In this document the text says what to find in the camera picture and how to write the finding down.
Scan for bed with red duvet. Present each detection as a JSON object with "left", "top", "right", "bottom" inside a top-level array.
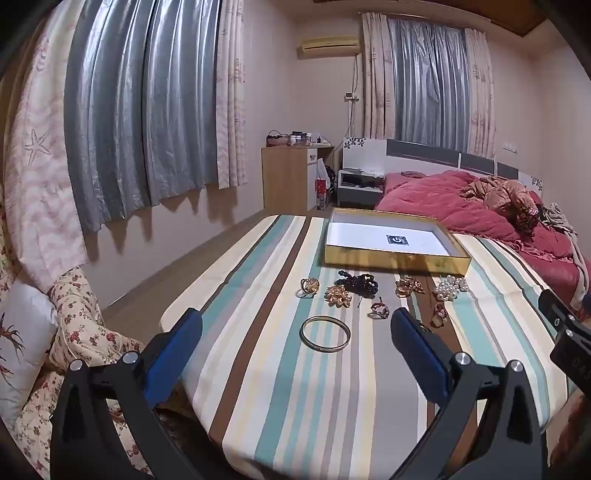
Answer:
[{"left": 373, "top": 170, "right": 591, "bottom": 320}]

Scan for brown gold clothes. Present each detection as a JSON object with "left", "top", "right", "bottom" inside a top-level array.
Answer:
[{"left": 463, "top": 175, "right": 542, "bottom": 232}]

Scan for orange gold brooch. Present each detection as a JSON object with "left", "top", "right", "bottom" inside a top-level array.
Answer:
[{"left": 394, "top": 276, "right": 426, "bottom": 298}]

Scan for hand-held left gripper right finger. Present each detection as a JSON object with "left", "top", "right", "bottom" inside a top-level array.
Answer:
[{"left": 390, "top": 307, "right": 548, "bottom": 480}]

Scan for silver bangle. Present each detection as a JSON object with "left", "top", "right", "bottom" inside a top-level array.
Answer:
[{"left": 300, "top": 316, "right": 352, "bottom": 354}]

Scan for black beaded bracelet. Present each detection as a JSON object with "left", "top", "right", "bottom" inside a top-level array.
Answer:
[{"left": 335, "top": 270, "right": 380, "bottom": 296}]

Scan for grey white nightstand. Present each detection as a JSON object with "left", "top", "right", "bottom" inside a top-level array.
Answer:
[{"left": 337, "top": 169, "right": 387, "bottom": 208}]

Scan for air conditioner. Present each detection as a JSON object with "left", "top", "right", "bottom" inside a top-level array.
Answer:
[{"left": 296, "top": 36, "right": 361, "bottom": 59}]

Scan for white embroidered cushion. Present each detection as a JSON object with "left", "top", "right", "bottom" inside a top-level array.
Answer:
[{"left": 0, "top": 279, "right": 59, "bottom": 429}]

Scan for small grey curtain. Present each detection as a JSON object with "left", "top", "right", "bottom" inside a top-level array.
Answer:
[{"left": 360, "top": 12, "right": 497, "bottom": 158}]

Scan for white pearl brooch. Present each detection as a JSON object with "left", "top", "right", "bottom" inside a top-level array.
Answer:
[{"left": 432, "top": 275, "right": 468, "bottom": 302}]

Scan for striped tablecloth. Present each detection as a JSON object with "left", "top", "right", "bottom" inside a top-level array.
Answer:
[{"left": 159, "top": 213, "right": 583, "bottom": 480}]

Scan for large grey curtain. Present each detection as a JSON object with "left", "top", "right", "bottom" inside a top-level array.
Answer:
[{"left": 64, "top": 0, "right": 221, "bottom": 233}]

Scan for gold cardboard box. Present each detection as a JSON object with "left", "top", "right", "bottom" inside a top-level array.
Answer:
[{"left": 324, "top": 207, "right": 472, "bottom": 277}]

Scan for wooden cabinet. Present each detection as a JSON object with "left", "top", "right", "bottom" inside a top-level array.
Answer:
[{"left": 261, "top": 144, "right": 334, "bottom": 213}]

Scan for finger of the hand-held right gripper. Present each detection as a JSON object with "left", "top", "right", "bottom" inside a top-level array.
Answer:
[{"left": 538, "top": 289, "right": 579, "bottom": 332}]

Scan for red shopping bag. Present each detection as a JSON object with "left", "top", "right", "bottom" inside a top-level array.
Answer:
[{"left": 315, "top": 158, "right": 332, "bottom": 211}]

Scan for floral sofa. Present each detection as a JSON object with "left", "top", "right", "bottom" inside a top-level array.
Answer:
[{"left": 0, "top": 203, "right": 155, "bottom": 480}]

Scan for grey white headboard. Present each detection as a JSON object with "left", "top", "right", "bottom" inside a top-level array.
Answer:
[{"left": 342, "top": 137, "right": 544, "bottom": 192}]

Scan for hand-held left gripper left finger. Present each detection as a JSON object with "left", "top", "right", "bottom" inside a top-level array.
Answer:
[{"left": 50, "top": 308, "right": 204, "bottom": 480}]

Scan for narrow floral curtain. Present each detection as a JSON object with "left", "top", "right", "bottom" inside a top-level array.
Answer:
[{"left": 215, "top": 0, "right": 248, "bottom": 189}]

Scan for grey crumpled garment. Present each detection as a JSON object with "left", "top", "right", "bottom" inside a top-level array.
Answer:
[{"left": 538, "top": 202, "right": 580, "bottom": 237}]

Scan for pink starfish print curtain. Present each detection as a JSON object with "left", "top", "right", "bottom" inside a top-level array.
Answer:
[{"left": 4, "top": 0, "right": 89, "bottom": 292}]

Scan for gold flower brooch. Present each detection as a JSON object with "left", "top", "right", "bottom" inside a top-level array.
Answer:
[{"left": 325, "top": 284, "right": 356, "bottom": 306}]

